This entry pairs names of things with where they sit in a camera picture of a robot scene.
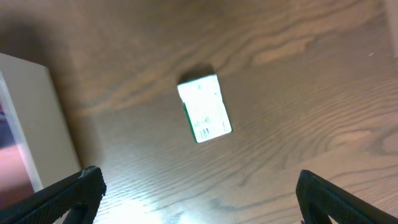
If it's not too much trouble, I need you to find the green white soap box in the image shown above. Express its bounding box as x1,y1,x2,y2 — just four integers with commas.
177,73,233,143

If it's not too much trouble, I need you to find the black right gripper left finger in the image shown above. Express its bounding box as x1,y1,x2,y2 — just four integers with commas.
1,166,106,224

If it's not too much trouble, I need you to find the cream box with pink interior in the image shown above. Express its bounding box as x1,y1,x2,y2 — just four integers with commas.
1,54,81,208

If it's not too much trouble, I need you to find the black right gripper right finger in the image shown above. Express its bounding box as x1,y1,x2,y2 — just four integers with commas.
295,170,397,224

